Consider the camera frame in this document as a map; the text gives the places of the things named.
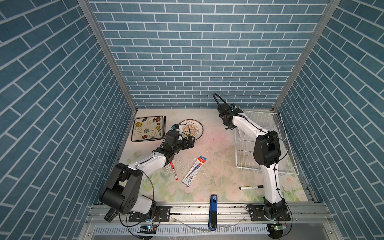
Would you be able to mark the white cable duct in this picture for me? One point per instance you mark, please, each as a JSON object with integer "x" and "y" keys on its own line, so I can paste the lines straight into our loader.
{"x": 183, "y": 231}

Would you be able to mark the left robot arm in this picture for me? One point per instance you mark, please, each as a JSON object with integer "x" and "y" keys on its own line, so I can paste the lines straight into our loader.
{"x": 121, "y": 190}

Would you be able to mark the black clip on rail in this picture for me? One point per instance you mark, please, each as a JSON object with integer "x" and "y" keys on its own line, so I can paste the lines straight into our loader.
{"x": 111, "y": 214}

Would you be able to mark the black white marker pen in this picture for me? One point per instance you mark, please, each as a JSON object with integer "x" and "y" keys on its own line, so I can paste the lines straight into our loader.
{"x": 251, "y": 187}

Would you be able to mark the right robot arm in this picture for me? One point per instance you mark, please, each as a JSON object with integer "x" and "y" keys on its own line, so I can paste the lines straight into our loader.
{"x": 266, "y": 153}

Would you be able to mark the pen package red blue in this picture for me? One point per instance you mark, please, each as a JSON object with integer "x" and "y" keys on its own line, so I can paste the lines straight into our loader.
{"x": 191, "y": 175}

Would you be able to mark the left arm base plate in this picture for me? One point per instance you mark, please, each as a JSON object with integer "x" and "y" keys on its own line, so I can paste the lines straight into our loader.
{"x": 161, "y": 214}

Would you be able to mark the aluminium rail frame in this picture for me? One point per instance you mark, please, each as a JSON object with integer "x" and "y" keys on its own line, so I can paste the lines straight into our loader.
{"x": 199, "y": 219}

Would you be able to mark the circuit board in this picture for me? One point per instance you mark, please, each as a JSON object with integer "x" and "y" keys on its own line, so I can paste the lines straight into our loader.
{"x": 149, "y": 230}
{"x": 276, "y": 227}

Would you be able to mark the left circuit board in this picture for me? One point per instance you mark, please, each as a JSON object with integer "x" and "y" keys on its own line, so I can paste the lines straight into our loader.
{"x": 149, "y": 230}

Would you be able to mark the blue black handheld device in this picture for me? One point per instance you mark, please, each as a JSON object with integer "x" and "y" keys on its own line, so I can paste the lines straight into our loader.
{"x": 213, "y": 212}

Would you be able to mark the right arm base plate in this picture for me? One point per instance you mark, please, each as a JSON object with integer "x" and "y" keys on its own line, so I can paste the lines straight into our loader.
{"x": 267, "y": 213}

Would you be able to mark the red marker pen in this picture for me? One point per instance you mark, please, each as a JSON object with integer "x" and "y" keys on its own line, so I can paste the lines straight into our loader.
{"x": 174, "y": 170}

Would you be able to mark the right circuit board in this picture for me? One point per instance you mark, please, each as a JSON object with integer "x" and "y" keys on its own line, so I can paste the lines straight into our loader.
{"x": 276, "y": 227}

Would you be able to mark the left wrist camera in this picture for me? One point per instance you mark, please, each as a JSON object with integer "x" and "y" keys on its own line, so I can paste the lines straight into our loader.
{"x": 175, "y": 127}

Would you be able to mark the black square plate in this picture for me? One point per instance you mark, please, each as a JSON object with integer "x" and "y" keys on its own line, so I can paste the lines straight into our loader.
{"x": 148, "y": 129}

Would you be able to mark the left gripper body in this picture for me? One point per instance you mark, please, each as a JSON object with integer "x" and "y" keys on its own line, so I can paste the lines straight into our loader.
{"x": 184, "y": 145}

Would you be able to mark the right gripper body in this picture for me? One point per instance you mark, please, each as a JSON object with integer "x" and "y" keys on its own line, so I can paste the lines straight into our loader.
{"x": 228, "y": 126}

